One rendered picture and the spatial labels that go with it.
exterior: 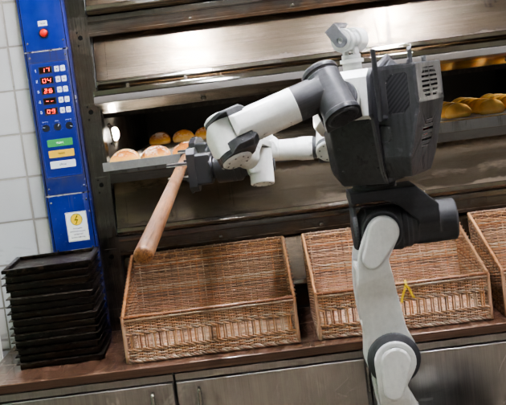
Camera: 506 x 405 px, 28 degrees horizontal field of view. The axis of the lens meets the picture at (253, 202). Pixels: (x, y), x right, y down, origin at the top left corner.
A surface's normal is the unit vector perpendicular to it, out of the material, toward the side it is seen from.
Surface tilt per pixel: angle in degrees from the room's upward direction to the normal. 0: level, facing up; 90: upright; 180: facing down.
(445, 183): 70
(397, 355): 90
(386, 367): 90
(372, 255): 90
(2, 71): 90
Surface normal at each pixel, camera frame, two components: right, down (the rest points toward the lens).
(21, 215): 0.01, 0.11
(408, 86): -0.47, 0.16
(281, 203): -0.04, -0.23
